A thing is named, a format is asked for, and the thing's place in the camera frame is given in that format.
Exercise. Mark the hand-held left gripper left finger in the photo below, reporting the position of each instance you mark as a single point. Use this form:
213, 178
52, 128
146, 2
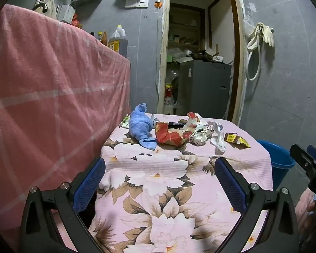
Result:
89, 184

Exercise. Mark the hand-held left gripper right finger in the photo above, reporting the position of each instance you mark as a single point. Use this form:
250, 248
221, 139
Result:
229, 184

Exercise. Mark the blue plastic basin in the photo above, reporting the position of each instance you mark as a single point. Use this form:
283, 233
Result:
279, 160

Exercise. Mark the yellow brown packet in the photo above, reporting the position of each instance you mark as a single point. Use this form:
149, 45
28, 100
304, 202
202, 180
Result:
234, 138

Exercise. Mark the green white packet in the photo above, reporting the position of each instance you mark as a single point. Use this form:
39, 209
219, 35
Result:
125, 122

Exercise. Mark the person's right hand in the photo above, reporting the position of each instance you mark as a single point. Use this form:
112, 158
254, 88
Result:
312, 213

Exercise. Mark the white plastic wrapper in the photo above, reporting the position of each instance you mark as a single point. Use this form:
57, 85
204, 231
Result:
218, 139

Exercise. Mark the pink floral tablecloth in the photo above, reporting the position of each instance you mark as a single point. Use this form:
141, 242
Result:
152, 163

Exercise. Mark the red white torn carton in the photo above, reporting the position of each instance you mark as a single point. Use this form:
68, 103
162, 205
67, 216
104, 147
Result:
193, 118

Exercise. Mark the red crumpled paper carton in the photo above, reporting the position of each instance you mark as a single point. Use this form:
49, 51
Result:
168, 137

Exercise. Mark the blue towel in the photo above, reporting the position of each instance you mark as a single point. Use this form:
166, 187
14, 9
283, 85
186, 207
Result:
141, 126

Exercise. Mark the black pen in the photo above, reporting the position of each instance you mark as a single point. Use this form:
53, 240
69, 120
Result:
177, 123

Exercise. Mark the pink plaid towel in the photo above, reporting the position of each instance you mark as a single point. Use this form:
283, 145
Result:
42, 84

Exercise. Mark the cream rubber glove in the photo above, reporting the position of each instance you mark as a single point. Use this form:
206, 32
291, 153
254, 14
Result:
268, 35

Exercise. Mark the black frying pan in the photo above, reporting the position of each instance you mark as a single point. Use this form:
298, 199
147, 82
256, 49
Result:
200, 55

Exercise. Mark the large oil bottle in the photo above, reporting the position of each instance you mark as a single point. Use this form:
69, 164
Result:
118, 44

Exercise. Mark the dark sauce bottle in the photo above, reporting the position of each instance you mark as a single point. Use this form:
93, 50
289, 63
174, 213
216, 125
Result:
100, 38

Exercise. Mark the red plastic bag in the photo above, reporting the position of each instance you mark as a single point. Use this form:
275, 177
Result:
75, 20

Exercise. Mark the grey carton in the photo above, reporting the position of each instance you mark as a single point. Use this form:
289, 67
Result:
67, 13

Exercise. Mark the beige cloth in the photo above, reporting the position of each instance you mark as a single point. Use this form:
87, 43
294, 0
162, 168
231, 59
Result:
50, 8

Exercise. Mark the wooden door frame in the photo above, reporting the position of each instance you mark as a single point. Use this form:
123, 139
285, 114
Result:
163, 58

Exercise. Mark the orange wall hook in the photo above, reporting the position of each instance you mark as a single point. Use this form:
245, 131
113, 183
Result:
158, 4

